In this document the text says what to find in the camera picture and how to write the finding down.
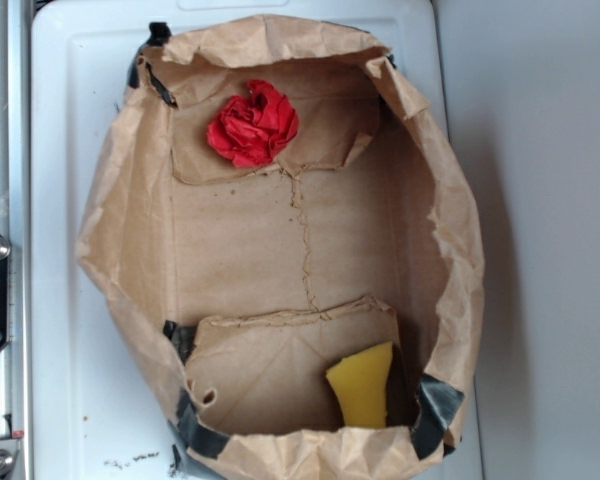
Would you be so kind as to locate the red paper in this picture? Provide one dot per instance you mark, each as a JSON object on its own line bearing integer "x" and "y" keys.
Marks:
{"x": 251, "y": 132}

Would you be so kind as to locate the brown paper bag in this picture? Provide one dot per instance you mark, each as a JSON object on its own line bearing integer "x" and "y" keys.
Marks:
{"x": 236, "y": 289}

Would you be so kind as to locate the yellow sponge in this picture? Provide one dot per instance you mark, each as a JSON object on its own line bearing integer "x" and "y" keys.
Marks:
{"x": 359, "y": 383}

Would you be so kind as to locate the aluminium frame rail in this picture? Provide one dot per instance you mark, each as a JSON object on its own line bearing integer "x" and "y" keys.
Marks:
{"x": 15, "y": 400}

